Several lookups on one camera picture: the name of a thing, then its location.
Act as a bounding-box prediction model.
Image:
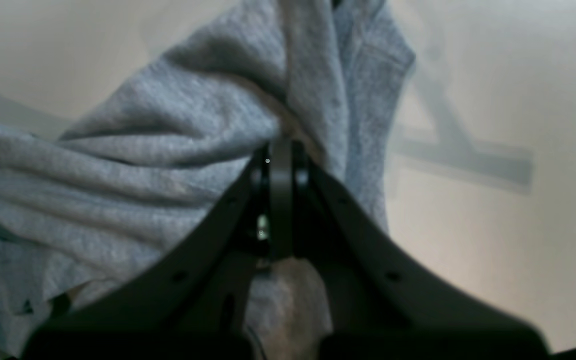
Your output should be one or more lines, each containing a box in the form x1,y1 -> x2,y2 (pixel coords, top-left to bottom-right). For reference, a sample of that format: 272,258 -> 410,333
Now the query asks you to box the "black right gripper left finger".
22,145 -> 269,360

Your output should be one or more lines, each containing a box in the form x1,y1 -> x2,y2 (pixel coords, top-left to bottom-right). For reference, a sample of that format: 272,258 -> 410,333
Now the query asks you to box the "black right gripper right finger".
270,139 -> 549,360

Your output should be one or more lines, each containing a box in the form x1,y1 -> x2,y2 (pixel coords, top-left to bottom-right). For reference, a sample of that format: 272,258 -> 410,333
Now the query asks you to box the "grey T-shirt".
0,0 -> 415,357

